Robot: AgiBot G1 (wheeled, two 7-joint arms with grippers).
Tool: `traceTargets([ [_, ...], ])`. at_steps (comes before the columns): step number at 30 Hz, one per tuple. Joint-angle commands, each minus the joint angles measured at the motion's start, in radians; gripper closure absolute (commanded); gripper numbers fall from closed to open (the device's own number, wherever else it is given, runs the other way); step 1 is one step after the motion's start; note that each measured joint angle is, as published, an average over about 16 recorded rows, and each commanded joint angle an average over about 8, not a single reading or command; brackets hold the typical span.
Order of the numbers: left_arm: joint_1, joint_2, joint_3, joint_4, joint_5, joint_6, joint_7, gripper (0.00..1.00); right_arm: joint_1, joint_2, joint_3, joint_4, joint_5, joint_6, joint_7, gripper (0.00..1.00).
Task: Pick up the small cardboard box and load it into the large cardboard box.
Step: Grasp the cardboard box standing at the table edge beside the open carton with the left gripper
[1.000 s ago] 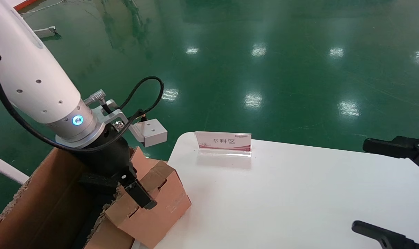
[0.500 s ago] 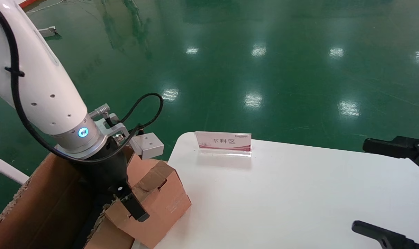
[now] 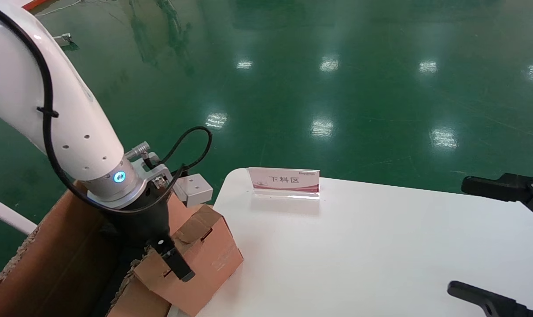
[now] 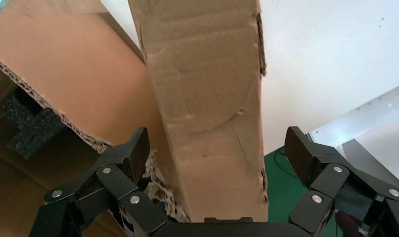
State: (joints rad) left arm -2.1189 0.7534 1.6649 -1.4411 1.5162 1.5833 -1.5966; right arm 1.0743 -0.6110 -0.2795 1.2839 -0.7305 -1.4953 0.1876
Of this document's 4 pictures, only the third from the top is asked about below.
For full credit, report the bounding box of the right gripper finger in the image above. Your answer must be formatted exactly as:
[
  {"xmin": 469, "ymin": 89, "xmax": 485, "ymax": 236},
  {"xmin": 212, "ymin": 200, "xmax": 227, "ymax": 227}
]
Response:
[
  {"xmin": 447, "ymin": 281, "xmax": 533, "ymax": 317},
  {"xmin": 461, "ymin": 173, "xmax": 533, "ymax": 221}
]

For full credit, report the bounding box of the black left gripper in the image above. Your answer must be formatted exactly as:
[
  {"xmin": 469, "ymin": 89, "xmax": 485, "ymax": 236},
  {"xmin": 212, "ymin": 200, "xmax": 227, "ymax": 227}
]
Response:
[{"xmin": 101, "ymin": 176, "xmax": 196, "ymax": 283}]

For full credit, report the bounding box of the small cardboard box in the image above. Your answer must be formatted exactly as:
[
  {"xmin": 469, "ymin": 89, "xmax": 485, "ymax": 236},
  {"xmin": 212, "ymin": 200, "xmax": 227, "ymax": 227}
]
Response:
[{"xmin": 133, "ymin": 192, "xmax": 245, "ymax": 317}]

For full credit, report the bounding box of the large cardboard box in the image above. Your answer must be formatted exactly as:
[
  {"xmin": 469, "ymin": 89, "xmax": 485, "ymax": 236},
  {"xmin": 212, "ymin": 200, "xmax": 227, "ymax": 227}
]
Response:
[{"xmin": 0, "ymin": 181, "xmax": 172, "ymax": 317}]

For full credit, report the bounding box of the acrylic sign with red card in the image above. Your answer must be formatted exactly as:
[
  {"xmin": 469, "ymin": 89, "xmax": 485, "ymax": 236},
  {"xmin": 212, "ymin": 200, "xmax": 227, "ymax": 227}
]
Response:
[{"xmin": 247, "ymin": 167, "xmax": 321, "ymax": 201}]

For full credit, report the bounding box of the white metal pipe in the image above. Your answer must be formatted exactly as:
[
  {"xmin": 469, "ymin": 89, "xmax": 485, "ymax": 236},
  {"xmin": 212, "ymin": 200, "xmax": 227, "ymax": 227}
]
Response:
[{"xmin": 0, "ymin": 195, "xmax": 39, "ymax": 235}]

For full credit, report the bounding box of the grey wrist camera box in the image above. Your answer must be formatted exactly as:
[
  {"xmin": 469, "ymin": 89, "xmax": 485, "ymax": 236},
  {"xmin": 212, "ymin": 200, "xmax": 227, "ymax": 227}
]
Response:
[{"xmin": 177, "ymin": 173, "xmax": 214, "ymax": 207}]

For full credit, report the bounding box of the silver camera mount bracket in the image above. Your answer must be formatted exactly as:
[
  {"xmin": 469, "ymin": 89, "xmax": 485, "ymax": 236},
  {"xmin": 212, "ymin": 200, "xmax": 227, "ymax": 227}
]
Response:
[{"xmin": 125, "ymin": 141, "xmax": 185, "ymax": 194}]

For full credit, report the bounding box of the thick black looped cable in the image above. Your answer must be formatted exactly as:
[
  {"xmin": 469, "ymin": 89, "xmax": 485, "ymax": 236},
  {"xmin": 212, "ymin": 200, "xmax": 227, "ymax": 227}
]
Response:
[{"xmin": 143, "ymin": 125, "xmax": 213, "ymax": 177}]

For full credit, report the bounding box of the thin black camera cable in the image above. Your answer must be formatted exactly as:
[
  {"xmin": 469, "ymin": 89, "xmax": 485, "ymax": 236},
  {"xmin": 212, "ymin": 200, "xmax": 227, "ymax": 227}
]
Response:
[{"xmin": 0, "ymin": 0, "xmax": 185, "ymax": 215}]

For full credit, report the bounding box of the thin white floor cable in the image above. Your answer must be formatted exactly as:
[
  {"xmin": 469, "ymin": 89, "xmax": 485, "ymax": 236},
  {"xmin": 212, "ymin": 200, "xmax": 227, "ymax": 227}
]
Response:
[{"xmin": 35, "ymin": 0, "xmax": 83, "ymax": 16}]

